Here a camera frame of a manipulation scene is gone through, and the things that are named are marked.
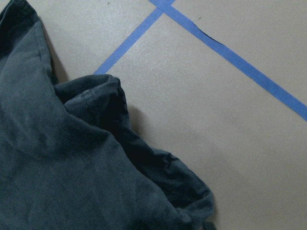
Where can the black graphic t-shirt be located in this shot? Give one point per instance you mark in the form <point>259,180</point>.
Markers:
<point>69,159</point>

